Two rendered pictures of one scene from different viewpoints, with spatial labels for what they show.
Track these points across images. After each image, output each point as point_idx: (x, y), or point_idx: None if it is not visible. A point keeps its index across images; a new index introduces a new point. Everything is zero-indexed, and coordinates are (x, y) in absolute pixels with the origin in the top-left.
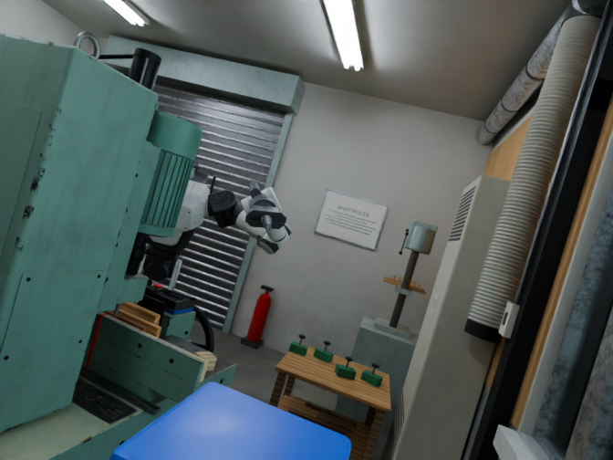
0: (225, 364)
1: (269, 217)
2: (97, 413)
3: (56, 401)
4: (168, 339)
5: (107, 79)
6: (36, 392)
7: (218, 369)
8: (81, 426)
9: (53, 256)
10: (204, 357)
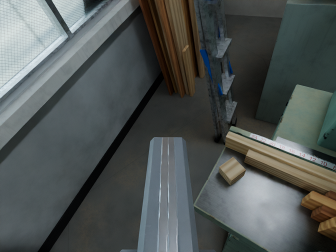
0: (206, 194)
1: (149, 206)
2: (293, 144)
3: (323, 127)
4: (298, 239)
5: None
6: (334, 105)
7: (214, 177)
8: (292, 128)
9: None
10: (232, 160)
